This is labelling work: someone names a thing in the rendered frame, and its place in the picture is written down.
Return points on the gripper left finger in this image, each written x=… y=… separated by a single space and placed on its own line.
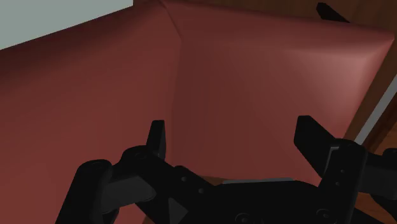
x=136 y=164

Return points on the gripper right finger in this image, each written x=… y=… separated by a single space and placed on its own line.
x=341 y=161

